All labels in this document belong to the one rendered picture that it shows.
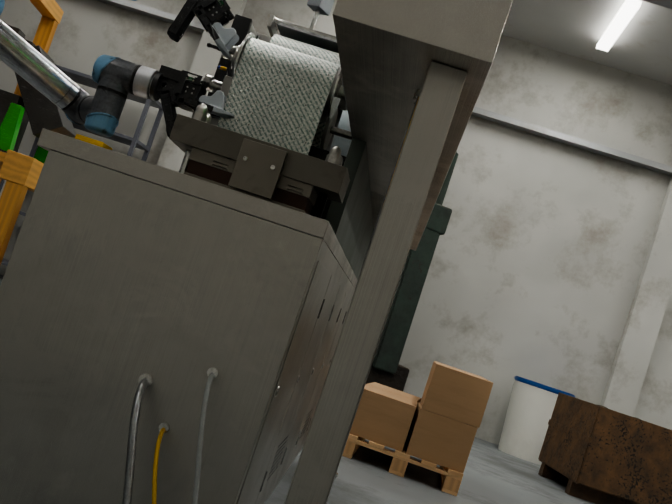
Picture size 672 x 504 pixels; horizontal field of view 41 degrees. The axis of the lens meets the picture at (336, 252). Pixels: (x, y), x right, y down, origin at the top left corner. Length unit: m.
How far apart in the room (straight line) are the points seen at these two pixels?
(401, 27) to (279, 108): 0.89
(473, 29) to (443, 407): 3.80
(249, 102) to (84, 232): 0.53
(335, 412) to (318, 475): 0.10
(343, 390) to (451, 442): 3.69
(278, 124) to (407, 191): 0.87
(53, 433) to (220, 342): 0.40
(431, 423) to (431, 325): 4.39
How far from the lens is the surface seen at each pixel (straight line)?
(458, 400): 5.04
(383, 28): 1.39
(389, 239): 1.39
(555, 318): 9.50
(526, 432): 8.77
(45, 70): 2.36
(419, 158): 1.41
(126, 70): 2.29
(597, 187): 9.70
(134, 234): 1.98
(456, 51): 1.38
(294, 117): 2.22
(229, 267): 1.92
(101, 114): 2.28
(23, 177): 5.49
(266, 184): 1.97
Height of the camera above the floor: 0.71
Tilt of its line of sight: 4 degrees up
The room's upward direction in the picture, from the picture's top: 18 degrees clockwise
